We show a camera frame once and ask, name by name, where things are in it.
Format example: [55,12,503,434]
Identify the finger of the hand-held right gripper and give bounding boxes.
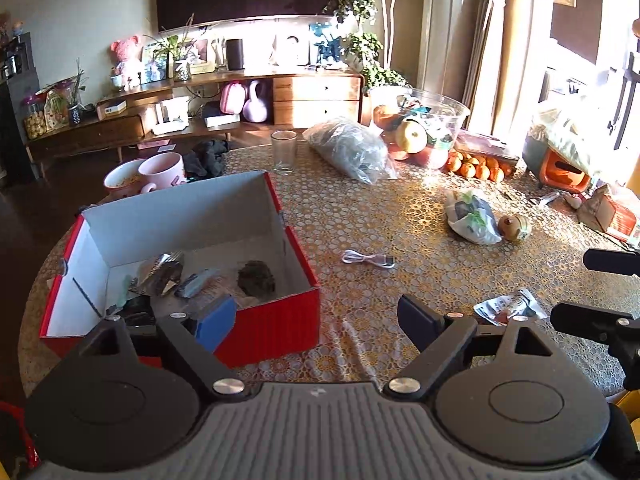
[582,247,640,277]
[550,301,640,391]

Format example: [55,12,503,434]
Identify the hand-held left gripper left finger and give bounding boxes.
[75,294,247,402]

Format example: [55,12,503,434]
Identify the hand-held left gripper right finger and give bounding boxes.
[382,294,551,401]

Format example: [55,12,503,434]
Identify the blue snack packet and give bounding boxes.
[175,267,221,298]

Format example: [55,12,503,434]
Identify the black wrapper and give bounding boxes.
[237,260,276,297]

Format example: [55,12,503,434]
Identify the red cardboard box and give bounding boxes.
[39,170,322,368]

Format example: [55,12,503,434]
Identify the silver foil wrapper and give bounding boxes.
[134,251,185,297]

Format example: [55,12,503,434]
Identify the white orange sausage packet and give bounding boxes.
[473,288,550,326]

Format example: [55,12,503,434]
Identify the yellow capsule toy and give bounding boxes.
[498,214,533,242]

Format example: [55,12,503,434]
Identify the white blue tissue pack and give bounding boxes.
[445,187,502,246]

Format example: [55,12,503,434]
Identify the desktop with gold lace tablecloth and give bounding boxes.
[17,142,640,411]

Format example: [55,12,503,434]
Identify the orange kraft paper bag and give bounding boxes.
[576,184,640,248]

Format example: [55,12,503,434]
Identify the orange container with bag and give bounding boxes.
[530,97,621,181]

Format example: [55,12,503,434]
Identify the pile of tangerines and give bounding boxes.
[445,150,516,182]

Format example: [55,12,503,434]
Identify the pink mug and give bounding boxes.
[137,152,187,193]

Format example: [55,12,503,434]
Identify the black cloth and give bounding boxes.
[182,139,231,178]

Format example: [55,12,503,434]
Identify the red apple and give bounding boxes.
[415,145,449,170]

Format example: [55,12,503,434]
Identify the red white noodle bowl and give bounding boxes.
[103,158,151,198]

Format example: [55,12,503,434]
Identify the clear plastic storage box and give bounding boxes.
[454,129,521,161]

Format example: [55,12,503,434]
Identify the clear drinking glass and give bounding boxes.
[270,130,299,176]

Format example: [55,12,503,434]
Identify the yellow apple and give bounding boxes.
[394,119,429,153]

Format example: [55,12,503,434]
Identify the clear plastic bag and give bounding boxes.
[303,116,397,185]

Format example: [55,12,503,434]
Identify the green white packet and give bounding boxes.
[420,105,453,148]

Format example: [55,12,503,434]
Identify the orange fruit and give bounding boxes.
[373,105,401,131]

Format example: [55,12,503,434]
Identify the white device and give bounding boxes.
[152,97,191,135]

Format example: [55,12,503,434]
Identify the clear plastic fruit bowl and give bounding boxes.
[372,87,472,168]

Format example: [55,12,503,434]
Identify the purple kettlebell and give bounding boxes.
[242,80,271,123]

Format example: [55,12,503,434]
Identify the pink bag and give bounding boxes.
[220,81,247,122]

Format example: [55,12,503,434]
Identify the red yellow printed bag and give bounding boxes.
[0,400,36,480]

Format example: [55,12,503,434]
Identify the wooden tv cabinet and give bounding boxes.
[25,67,366,161]

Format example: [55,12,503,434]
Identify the plant in dark pot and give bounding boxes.
[42,60,88,126]

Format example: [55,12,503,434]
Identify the beige curtain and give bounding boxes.
[462,0,556,136]

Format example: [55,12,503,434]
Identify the plant in black-white pot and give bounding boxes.
[142,15,216,82]

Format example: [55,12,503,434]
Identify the colourful gift bag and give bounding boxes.
[45,91,70,128]

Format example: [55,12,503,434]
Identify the black speaker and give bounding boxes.
[226,38,245,71]

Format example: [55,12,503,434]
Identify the jar of nuts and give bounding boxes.
[22,95,48,140]

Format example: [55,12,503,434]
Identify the pink plush toy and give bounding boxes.
[110,35,143,90]

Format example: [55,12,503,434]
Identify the white portrait picture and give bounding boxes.
[272,34,311,67]

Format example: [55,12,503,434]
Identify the dark side cabinet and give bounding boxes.
[0,32,41,181]

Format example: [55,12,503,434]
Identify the coffee machine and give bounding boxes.
[0,40,28,81]

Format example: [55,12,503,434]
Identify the white usb cable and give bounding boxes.
[342,249,396,268]

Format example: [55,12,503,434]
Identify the photo frame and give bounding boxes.
[187,39,217,75]

